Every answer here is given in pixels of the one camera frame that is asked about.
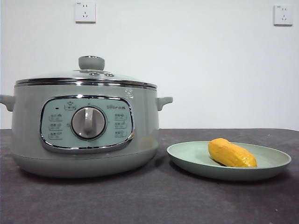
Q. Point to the glass lid with green knob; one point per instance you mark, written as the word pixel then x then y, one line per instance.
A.
pixel 91 63

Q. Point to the yellow corn cob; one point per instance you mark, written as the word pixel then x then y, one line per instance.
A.
pixel 229 152

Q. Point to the pale green round plate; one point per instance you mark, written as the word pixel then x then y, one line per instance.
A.
pixel 191 154

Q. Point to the pale green electric steamer pot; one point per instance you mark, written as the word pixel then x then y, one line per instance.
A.
pixel 25 130

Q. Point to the white wall socket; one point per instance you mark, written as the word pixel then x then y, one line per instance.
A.
pixel 283 15
pixel 85 12

